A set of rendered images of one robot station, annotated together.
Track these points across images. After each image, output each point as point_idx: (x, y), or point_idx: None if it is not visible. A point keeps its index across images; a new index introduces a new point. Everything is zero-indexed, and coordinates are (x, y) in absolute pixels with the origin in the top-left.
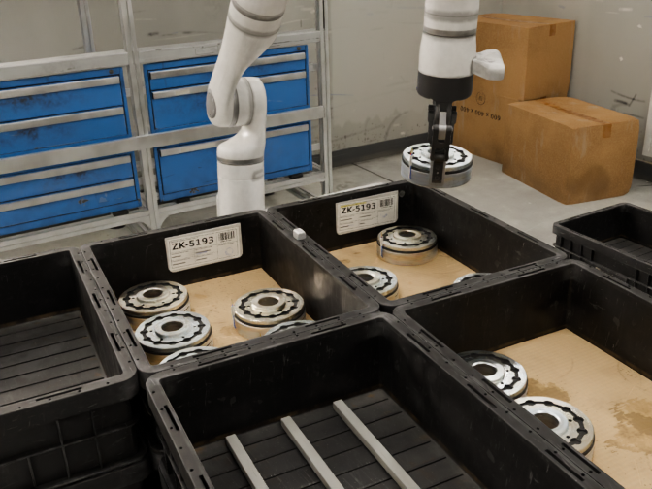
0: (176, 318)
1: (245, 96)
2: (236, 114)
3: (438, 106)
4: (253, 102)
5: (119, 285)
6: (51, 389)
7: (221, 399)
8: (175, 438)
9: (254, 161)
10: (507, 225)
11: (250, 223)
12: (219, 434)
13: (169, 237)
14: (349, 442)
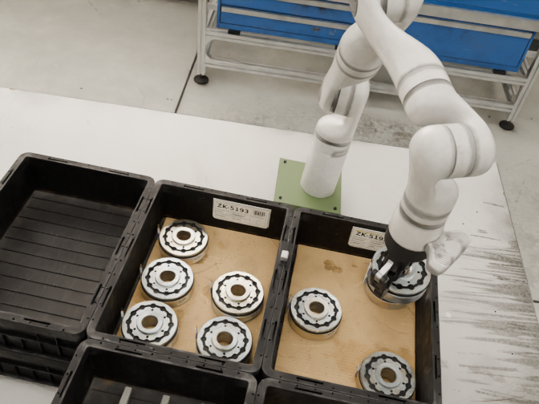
0: (174, 270)
1: (345, 99)
2: (333, 109)
3: (388, 256)
4: (350, 106)
5: (177, 211)
6: (85, 276)
7: (127, 369)
8: (53, 402)
9: (338, 145)
10: (438, 342)
11: (279, 212)
12: (126, 381)
13: (216, 198)
14: None
